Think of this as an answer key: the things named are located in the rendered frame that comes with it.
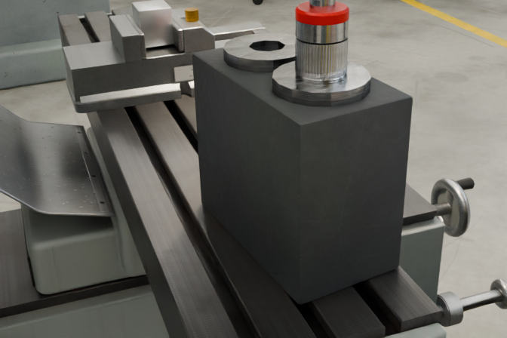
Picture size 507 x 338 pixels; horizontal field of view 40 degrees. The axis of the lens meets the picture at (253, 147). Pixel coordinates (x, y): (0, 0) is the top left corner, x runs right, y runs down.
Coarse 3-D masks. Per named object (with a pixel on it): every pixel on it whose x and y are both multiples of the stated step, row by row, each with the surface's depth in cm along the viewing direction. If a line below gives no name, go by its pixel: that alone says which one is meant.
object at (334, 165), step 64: (192, 64) 75; (256, 64) 68; (256, 128) 65; (320, 128) 59; (384, 128) 62; (256, 192) 68; (320, 192) 61; (384, 192) 65; (256, 256) 72; (320, 256) 64; (384, 256) 69
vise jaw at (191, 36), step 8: (176, 16) 116; (184, 16) 116; (176, 24) 112; (184, 24) 112; (192, 24) 112; (200, 24) 112; (176, 32) 111; (184, 32) 110; (192, 32) 110; (200, 32) 111; (208, 32) 111; (176, 40) 112; (184, 40) 110; (192, 40) 111; (200, 40) 111; (208, 40) 112; (184, 48) 111; (192, 48) 111; (200, 48) 112; (208, 48) 112
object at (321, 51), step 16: (304, 32) 61; (320, 32) 60; (336, 32) 60; (304, 48) 61; (320, 48) 61; (336, 48) 61; (304, 64) 62; (320, 64) 61; (336, 64) 62; (304, 80) 63; (320, 80) 62; (336, 80) 62
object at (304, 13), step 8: (296, 8) 62; (304, 8) 61; (312, 8) 61; (336, 8) 61; (344, 8) 61; (296, 16) 61; (304, 16) 60; (312, 16) 60; (320, 16) 60; (328, 16) 60; (336, 16) 60; (344, 16) 60; (312, 24) 60; (320, 24) 60; (328, 24) 60
